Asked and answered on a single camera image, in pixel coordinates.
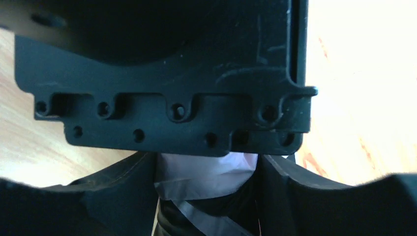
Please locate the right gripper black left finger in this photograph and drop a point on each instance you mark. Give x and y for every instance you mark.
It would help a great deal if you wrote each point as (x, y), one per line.
(119, 200)

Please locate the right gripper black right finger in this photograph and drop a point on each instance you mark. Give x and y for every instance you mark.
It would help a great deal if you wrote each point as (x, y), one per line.
(294, 201)

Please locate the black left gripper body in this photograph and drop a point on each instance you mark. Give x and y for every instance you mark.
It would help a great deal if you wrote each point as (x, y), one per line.
(195, 77)

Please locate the pink folding umbrella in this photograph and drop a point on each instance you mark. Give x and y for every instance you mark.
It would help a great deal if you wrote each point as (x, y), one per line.
(206, 196)

